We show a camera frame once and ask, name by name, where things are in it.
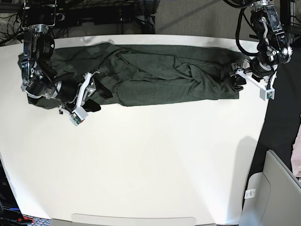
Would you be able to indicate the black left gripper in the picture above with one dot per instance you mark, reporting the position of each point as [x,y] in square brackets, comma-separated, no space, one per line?
[253,68]

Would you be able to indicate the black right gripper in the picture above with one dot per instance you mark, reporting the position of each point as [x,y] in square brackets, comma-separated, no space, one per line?
[69,87]

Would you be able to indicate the dark green long-sleeve shirt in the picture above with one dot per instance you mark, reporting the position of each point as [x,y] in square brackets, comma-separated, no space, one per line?
[140,75]

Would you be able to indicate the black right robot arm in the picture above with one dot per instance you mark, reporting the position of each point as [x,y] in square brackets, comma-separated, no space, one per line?
[39,77]

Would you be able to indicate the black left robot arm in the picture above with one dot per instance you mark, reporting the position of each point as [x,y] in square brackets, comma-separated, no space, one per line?
[273,48]

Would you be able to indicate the pink cloth at edge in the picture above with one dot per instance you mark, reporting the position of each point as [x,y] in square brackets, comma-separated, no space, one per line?
[296,156]

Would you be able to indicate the grey plastic bin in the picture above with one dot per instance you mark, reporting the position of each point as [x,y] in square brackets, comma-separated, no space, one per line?
[273,197]

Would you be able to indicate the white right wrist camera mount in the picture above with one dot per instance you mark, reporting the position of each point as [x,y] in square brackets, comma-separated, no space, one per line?
[78,115]

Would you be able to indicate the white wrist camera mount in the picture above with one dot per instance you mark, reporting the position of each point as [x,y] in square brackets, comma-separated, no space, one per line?
[78,115]
[266,88]

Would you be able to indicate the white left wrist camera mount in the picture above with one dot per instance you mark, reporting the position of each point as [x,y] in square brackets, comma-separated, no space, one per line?
[266,88]

